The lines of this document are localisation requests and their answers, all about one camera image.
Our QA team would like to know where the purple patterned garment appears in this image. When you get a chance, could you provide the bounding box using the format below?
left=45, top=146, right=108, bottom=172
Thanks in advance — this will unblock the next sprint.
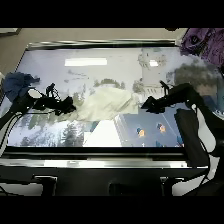
left=179, top=28, right=224, bottom=69

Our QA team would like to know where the blue garment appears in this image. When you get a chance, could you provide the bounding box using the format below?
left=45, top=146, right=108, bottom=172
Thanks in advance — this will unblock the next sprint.
left=2, top=71, right=41, bottom=102

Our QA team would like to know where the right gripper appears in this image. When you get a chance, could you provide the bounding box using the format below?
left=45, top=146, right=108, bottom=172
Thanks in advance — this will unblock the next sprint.
left=141, top=96, right=166, bottom=115

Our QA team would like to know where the silver frame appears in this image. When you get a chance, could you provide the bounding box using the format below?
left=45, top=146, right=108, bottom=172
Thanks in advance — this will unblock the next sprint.
left=0, top=151, right=224, bottom=197

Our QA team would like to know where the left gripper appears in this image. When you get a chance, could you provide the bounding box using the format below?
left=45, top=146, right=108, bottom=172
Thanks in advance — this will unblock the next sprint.
left=53, top=95, right=77, bottom=116

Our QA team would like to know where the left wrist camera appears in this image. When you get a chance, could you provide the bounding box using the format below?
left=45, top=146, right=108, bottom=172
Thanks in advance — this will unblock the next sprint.
left=45, top=82, right=58, bottom=100

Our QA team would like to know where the black cable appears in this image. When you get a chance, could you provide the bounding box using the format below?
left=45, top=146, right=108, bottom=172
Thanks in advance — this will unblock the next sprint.
left=199, top=139, right=215, bottom=183

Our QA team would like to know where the white garment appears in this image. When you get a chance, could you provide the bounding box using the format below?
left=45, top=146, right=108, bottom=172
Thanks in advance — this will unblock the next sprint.
left=75, top=85, right=142, bottom=123

